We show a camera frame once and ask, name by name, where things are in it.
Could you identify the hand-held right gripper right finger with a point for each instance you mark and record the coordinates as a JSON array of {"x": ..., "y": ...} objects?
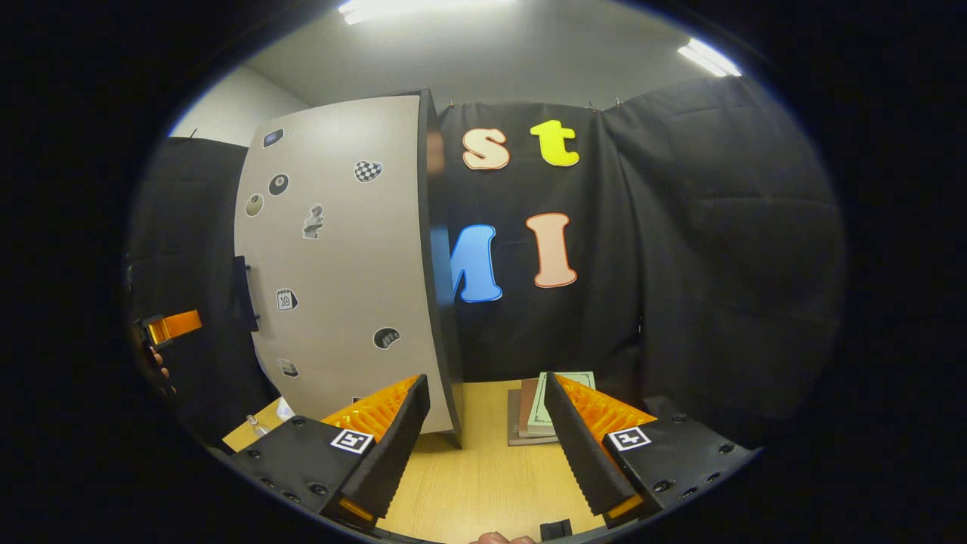
[{"x": 582, "y": 453}]

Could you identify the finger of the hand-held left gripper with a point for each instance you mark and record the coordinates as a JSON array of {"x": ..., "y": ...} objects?
[{"x": 177, "y": 326}]

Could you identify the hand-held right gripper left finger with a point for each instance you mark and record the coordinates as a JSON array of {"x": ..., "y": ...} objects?
[{"x": 393, "y": 453}]

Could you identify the small clear bottle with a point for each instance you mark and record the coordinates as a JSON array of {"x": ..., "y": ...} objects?
[{"x": 257, "y": 428}]

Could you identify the beige cabinet door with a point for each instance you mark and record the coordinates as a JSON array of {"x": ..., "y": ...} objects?
[{"x": 355, "y": 264}]

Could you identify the green notebook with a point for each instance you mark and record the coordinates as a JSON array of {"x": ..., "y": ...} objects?
[{"x": 535, "y": 415}]

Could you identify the brown book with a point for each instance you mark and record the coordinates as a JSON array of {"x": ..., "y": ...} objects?
[{"x": 526, "y": 408}]

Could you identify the black backdrop cloth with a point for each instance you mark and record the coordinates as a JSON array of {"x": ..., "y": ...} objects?
[{"x": 718, "y": 264}]

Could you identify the large ceiling light panel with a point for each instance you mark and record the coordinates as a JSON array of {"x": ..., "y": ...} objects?
[{"x": 423, "y": 9}]

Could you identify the narrow ceiling light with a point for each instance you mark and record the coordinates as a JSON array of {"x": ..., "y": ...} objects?
[{"x": 709, "y": 58}]

